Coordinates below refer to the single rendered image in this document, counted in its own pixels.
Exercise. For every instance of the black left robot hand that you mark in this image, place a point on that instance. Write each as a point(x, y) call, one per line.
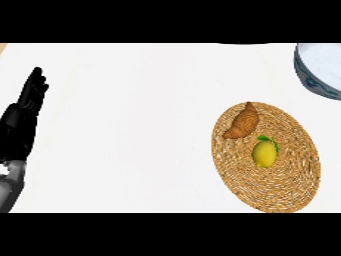
point(16, 123)

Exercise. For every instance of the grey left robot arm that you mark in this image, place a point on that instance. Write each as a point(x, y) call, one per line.
point(0, 188)

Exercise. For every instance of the round woven straw placemat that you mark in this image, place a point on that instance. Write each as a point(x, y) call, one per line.
point(266, 173)

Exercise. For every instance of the yellow lemon with green leaf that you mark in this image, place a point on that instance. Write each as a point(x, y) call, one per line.
point(265, 152)

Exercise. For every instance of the white bowl with blue pattern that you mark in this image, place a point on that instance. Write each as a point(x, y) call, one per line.
point(328, 71)

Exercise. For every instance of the brown croissant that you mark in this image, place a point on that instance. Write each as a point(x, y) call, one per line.
point(242, 124)

